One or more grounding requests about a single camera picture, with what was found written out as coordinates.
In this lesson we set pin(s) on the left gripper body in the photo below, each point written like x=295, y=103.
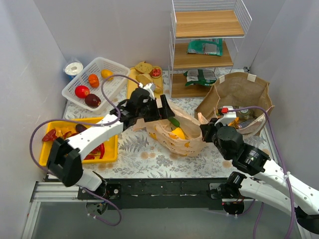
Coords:
x=154, y=112

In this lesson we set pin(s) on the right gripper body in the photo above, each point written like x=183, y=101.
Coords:
x=206, y=130

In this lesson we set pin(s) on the green chili pepper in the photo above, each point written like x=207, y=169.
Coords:
x=174, y=121

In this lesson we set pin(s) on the peach plastic grocery bag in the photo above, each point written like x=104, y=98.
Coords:
x=159, y=130

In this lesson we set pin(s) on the orange mango gummy packet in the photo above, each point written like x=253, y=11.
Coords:
x=234, y=122

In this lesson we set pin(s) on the yellow bell pepper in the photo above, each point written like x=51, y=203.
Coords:
x=177, y=133

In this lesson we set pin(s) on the bread slice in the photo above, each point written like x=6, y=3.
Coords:
x=144, y=79

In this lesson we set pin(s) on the clear glass bottle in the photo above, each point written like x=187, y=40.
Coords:
x=246, y=114

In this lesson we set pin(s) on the dark red plum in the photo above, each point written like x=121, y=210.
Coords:
x=92, y=100

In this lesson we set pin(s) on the brown burlap tote bag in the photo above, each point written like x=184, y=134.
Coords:
x=235, y=89

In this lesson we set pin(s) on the red chili pepper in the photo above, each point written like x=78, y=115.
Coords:
x=97, y=152

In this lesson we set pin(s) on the purple eggplant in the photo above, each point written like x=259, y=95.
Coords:
x=80, y=128

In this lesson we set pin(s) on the teal snack packet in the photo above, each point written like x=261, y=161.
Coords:
x=212, y=47

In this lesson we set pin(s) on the silver drink can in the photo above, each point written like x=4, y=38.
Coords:
x=243, y=124

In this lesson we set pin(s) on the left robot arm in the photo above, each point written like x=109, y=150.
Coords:
x=66, y=155

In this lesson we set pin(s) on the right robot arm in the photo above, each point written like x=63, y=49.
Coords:
x=260, y=177

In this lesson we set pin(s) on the yellow bread tray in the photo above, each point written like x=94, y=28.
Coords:
x=131, y=86

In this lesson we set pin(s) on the small bread roll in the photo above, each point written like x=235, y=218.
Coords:
x=158, y=89

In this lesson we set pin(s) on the round bread loaf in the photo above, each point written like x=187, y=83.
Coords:
x=144, y=68

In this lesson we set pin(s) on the yellow mango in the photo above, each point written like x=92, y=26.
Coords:
x=107, y=74

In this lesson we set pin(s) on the small orange pumpkin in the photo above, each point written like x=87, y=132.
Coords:
x=93, y=81

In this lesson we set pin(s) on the green white snack packet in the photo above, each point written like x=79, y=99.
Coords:
x=200, y=77

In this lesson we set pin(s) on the white plastic basket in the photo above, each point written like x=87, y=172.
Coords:
x=109, y=88

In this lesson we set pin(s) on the white tape roll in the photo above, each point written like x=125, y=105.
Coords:
x=73, y=69

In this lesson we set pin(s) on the yellow vegetable tray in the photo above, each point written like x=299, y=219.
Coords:
x=111, y=145

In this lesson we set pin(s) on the red toy lobster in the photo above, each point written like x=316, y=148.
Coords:
x=55, y=133

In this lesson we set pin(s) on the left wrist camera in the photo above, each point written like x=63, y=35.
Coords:
x=150, y=88

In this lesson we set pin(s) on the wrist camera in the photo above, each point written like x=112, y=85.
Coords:
x=150, y=88
x=225, y=115

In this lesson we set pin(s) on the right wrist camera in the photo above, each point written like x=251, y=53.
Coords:
x=225, y=115

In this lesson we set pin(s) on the white wire shelf rack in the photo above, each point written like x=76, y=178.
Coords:
x=203, y=38

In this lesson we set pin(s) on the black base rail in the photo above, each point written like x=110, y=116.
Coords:
x=163, y=193

